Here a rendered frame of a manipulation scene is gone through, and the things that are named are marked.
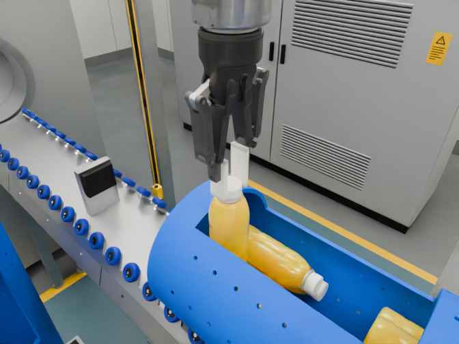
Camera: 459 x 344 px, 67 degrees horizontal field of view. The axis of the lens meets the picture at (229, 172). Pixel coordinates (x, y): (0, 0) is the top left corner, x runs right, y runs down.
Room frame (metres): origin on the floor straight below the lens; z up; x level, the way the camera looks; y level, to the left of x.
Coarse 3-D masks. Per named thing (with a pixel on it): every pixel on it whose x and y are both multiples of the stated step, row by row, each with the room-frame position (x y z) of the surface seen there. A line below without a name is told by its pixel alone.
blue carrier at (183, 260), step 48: (192, 192) 0.49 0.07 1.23; (192, 240) 0.40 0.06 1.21; (288, 240) 0.52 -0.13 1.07; (192, 288) 0.34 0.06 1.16; (240, 288) 0.31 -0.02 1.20; (336, 288) 0.43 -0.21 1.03; (384, 288) 0.39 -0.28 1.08; (240, 336) 0.27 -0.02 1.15; (288, 336) 0.25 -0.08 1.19; (336, 336) 0.23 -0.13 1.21; (432, 336) 0.22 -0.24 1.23
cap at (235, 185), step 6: (228, 180) 0.42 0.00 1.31; (234, 180) 0.42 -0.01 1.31; (240, 180) 0.42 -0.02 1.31; (228, 186) 0.41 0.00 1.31; (234, 186) 0.41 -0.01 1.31; (240, 186) 0.41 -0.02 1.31; (228, 192) 0.40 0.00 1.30; (234, 192) 0.40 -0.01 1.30; (240, 192) 0.41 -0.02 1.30; (228, 198) 0.40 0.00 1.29; (234, 198) 0.40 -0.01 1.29
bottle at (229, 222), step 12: (216, 204) 0.40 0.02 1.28; (228, 204) 0.40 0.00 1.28; (240, 204) 0.40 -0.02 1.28; (216, 216) 0.39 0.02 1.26; (228, 216) 0.39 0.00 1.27; (240, 216) 0.39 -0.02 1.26; (216, 228) 0.39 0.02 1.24; (228, 228) 0.38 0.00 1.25; (240, 228) 0.39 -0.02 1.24; (216, 240) 0.39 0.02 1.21; (228, 240) 0.39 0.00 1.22; (240, 240) 0.39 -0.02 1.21; (240, 252) 0.39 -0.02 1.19
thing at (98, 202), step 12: (84, 168) 0.78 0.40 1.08; (96, 168) 0.79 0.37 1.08; (108, 168) 0.80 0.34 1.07; (84, 180) 0.75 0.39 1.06; (96, 180) 0.77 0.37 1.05; (108, 180) 0.80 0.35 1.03; (84, 192) 0.76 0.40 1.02; (96, 192) 0.76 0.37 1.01; (108, 192) 0.80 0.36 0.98; (84, 204) 0.77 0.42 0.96; (96, 204) 0.77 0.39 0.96; (108, 204) 0.80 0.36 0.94
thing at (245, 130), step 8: (248, 80) 0.41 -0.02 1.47; (248, 88) 0.41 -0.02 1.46; (248, 96) 0.42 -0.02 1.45; (240, 104) 0.42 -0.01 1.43; (248, 104) 0.42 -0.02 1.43; (240, 112) 0.42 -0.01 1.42; (248, 112) 0.43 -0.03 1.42; (232, 120) 0.44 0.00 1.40; (240, 120) 0.43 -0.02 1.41; (248, 120) 0.43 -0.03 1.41; (240, 128) 0.43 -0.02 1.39; (248, 128) 0.43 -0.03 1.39; (248, 136) 0.43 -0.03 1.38; (248, 144) 0.43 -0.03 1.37; (256, 144) 0.43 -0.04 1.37
